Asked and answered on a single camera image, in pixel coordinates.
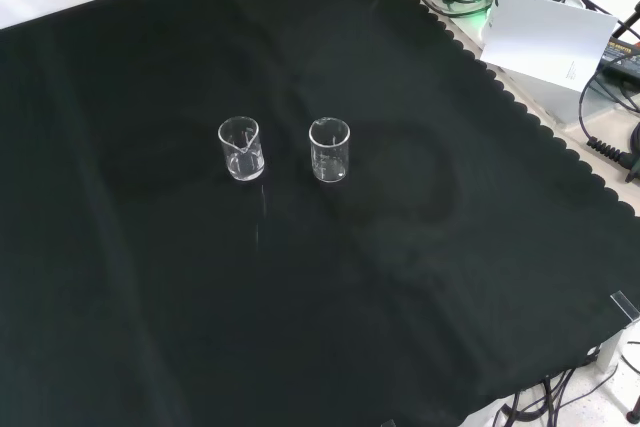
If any clear glass beaker with spout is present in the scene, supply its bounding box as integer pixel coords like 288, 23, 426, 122
217, 115, 266, 183

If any black cloth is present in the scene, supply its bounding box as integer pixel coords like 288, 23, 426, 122
0, 0, 640, 427

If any white box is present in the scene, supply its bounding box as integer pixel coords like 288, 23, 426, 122
492, 64, 617, 126

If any pale board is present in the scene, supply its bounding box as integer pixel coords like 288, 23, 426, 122
479, 0, 620, 93

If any black power adapter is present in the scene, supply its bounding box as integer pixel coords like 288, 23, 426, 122
597, 34, 640, 79

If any black tripod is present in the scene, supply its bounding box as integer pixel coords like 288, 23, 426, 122
613, 0, 640, 41

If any black coiled cable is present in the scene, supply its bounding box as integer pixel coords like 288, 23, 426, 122
578, 54, 640, 183

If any white bench bracket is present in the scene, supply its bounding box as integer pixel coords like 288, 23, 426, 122
597, 319, 640, 373

